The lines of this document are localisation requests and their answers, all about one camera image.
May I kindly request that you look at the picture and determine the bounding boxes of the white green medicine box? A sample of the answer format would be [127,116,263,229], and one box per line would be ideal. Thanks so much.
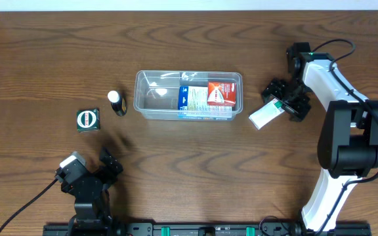
[249,98,284,130]

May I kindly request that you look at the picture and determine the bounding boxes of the green Zam-Buk ointment box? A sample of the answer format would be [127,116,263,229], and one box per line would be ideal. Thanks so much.
[76,108,100,132]

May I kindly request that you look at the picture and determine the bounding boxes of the red white medicine box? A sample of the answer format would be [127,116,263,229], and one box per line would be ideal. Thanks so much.
[207,81,237,107]

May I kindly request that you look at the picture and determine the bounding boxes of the dark bottle white cap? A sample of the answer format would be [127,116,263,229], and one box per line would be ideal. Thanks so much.
[108,90,127,117]

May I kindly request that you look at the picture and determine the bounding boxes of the blue fever patch box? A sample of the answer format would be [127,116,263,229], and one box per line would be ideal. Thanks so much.
[178,86,232,121]

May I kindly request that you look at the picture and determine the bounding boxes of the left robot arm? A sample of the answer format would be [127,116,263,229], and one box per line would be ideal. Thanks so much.
[55,147,125,235]

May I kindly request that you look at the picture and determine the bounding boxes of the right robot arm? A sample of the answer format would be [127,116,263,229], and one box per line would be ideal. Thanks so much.
[262,49,378,235]

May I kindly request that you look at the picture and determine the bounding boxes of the clear plastic container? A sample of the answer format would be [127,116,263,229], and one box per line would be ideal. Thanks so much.
[134,70,243,121]

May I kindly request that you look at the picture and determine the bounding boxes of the black mounting rail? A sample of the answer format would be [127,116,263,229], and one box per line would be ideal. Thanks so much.
[42,222,372,236]

